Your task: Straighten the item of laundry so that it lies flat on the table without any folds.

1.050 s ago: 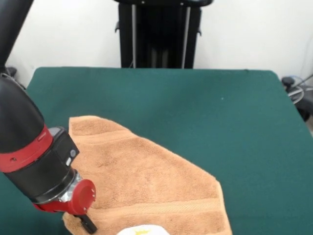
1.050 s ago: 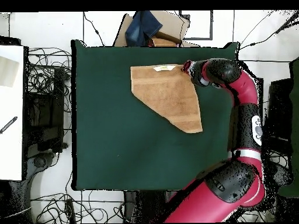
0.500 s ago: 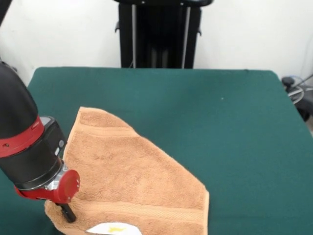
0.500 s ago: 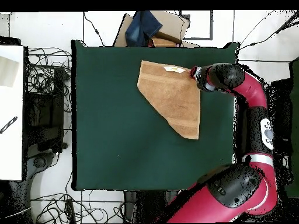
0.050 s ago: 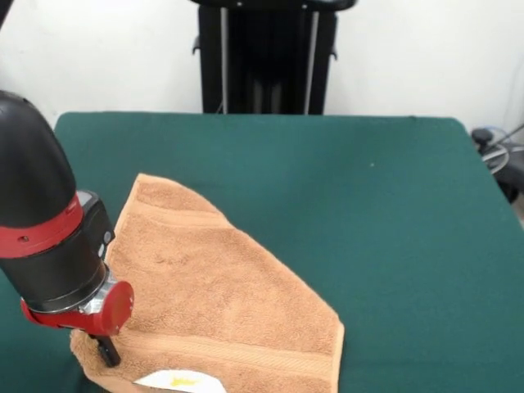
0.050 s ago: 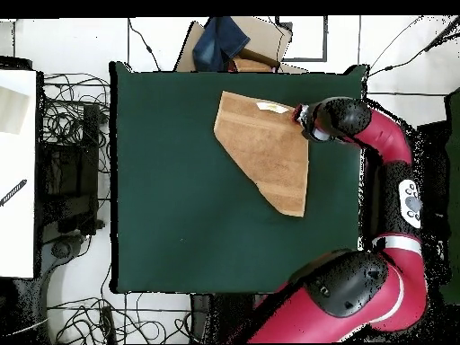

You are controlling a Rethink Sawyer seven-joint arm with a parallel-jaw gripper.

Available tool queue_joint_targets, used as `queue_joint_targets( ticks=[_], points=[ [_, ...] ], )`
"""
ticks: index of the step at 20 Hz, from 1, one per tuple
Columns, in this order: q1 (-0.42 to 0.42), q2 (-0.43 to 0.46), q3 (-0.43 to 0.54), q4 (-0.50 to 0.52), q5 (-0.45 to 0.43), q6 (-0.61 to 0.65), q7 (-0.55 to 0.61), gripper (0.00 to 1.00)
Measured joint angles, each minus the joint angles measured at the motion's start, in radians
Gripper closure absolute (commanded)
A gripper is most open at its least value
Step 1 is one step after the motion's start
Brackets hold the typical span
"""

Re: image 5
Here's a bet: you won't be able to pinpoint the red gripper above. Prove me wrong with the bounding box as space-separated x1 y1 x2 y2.
20 280 135 367

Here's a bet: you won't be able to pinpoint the black round caster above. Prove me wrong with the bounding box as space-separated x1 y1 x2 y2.
470 128 499 149

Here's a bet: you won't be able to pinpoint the tan terry towel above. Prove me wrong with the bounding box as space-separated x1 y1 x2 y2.
69 173 346 393

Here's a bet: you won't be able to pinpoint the dark green table cloth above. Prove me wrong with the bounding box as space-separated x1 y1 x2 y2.
0 111 524 393

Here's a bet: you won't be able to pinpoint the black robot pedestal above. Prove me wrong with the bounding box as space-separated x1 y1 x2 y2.
191 0 360 115

